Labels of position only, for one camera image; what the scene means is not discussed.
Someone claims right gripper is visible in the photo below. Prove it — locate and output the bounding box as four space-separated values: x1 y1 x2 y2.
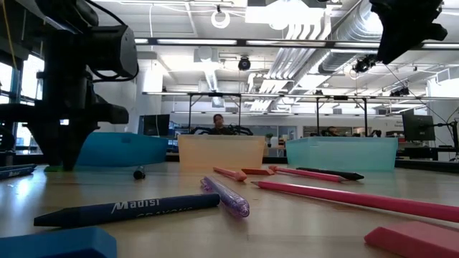
369 0 448 65

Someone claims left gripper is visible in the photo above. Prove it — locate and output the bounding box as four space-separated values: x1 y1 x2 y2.
0 77 130 170

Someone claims blue eraser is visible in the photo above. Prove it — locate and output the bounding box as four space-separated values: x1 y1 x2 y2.
0 226 118 258

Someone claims pink pencil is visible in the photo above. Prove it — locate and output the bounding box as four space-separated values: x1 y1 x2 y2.
268 165 348 183
212 166 248 182
250 180 459 224

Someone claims purple translucent pen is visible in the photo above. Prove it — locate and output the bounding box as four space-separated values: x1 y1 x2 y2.
199 175 251 219

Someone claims orange eraser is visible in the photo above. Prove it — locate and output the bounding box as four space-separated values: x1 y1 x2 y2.
240 168 275 176

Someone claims pink eraser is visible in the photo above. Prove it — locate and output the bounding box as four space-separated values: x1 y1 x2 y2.
364 221 459 258

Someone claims blue plastic bin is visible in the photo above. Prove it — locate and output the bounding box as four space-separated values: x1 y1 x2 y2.
75 131 169 168

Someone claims black computer monitor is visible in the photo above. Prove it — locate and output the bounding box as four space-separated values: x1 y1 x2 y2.
142 113 171 137
401 113 436 142

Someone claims teal plastic bin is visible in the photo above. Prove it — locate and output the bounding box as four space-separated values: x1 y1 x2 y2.
285 136 399 172

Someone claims overhead light bar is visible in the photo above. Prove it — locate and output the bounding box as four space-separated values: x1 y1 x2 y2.
134 37 459 50

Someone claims orange plastic bin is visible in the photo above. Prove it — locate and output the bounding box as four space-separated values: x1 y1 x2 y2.
177 134 267 170

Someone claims black hanging camera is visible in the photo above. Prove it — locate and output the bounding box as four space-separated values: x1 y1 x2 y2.
352 53 377 75

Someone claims silver ventilation duct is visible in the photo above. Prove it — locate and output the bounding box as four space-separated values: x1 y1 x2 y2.
317 0 384 75

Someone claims black background station frame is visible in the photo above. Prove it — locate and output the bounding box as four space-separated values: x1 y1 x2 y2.
315 95 369 137
187 92 242 135

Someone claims round black ceiling camera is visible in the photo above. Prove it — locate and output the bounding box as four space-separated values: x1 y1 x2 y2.
237 56 252 72

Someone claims white ring fixture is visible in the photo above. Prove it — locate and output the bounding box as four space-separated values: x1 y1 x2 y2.
210 9 231 29

